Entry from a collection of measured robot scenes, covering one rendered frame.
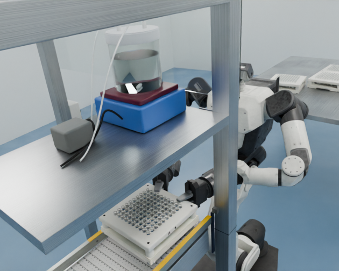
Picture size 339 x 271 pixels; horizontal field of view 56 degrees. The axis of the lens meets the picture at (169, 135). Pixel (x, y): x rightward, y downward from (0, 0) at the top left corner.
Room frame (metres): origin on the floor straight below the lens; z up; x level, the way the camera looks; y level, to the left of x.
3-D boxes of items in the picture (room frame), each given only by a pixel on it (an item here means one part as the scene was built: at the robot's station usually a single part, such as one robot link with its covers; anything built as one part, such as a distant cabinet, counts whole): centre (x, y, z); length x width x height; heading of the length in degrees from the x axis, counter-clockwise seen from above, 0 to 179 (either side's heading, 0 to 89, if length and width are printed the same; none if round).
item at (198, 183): (0.98, -0.10, 1.04); 0.12 x 0.10 x 0.13; 130
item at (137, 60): (0.93, 0.08, 1.56); 0.15 x 0.15 x 0.19
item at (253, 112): (1.38, -0.36, 1.16); 0.34 x 0.30 x 0.36; 49
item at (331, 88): (2.38, -1.29, 0.91); 0.24 x 0.24 x 0.02; 45
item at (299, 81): (2.42, -0.97, 0.96); 0.25 x 0.24 x 0.02; 55
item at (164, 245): (0.87, 0.10, 0.99); 0.24 x 0.24 x 0.02; 47
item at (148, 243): (0.87, 0.10, 1.04); 0.25 x 0.24 x 0.02; 47
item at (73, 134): (0.77, 0.25, 1.41); 0.10 x 0.07 x 0.06; 138
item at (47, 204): (0.76, 0.16, 1.36); 0.62 x 0.38 x 0.04; 138
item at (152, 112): (0.93, 0.08, 1.42); 0.21 x 0.20 x 0.09; 48
